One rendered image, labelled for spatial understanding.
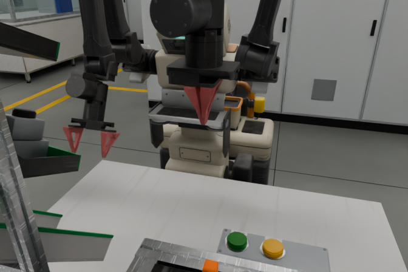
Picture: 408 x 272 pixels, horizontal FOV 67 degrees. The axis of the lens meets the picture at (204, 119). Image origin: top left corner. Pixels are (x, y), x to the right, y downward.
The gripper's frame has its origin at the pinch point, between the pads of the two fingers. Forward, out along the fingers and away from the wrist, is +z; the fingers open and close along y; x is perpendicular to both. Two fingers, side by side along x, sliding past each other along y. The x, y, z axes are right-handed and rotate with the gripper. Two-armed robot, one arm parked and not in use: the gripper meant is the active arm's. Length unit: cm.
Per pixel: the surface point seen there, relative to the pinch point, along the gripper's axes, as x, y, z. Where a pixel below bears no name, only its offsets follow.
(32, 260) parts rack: -24.7, -14.0, 9.5
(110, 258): -0.4, -21.9, 37.0
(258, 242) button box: 3.2, 10.6, 27.0
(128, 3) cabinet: 678, -378, 20
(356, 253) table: 16, 33, 37
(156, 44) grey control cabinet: 280, -132, 40
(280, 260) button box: -0.2, 14.9, 27.1
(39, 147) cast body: -13.3, -21.0, 1.5
